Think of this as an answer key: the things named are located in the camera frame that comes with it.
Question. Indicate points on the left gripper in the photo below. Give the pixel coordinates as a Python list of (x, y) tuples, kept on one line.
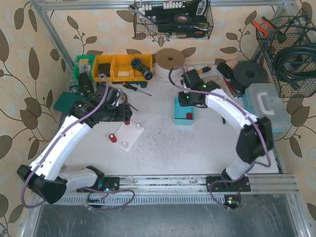
[(127, 112)]

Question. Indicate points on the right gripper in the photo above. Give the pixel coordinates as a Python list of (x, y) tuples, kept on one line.
[(185, 102)]

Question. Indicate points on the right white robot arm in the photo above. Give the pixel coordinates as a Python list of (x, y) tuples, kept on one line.
[(255, 138)]

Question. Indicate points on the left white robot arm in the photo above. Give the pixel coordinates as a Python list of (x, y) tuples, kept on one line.
[(44, 176)]

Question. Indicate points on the teal spring tray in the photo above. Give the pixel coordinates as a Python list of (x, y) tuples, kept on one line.
[(179, 115)]

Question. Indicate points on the red white tape roll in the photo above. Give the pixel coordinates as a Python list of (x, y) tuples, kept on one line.
[(190, 68)]

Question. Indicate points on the brown tape roll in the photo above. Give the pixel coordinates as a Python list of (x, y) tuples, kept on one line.
[(123, 99)]

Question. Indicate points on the yellow black nut driver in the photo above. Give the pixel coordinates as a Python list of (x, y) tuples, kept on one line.
[(204, 70)]

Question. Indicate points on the beige work glove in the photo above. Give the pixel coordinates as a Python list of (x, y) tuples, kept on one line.
[(217, 79)]

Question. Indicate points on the black rectangular case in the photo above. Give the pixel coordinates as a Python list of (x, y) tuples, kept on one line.
[(225, 70)]

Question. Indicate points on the yellow parts bin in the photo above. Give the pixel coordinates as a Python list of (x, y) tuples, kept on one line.
[(120, 67)]

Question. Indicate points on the black green battery device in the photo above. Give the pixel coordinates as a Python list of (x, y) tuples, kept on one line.
[(85, 84)]

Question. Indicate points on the black pipe fitting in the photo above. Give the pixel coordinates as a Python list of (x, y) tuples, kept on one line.
[(137, 64)]

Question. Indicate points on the green foam pad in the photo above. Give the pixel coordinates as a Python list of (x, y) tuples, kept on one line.
[(65, 102)]

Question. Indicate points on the green parts bin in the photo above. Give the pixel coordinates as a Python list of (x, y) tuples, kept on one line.
[(83, 64)]

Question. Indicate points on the teal plastic toolbox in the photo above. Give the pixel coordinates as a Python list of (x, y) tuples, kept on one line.
[(262, 100)]

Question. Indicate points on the white peg base plate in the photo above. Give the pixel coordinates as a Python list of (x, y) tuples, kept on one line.
[(127, 135)]

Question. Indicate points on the red handled pry tool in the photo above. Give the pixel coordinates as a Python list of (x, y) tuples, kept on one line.
[(235, 93)]

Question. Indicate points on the wire basket with tools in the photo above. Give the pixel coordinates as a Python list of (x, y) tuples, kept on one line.
[(172, 19)]

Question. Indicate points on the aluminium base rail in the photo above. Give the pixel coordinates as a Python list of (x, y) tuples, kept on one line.
[(178, 189)]

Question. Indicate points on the orange handled pliers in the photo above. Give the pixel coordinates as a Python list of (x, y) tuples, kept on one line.
[(261, 27)]

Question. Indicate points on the wire basket with cables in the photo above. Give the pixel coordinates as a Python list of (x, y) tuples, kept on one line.
[(291, 55)]

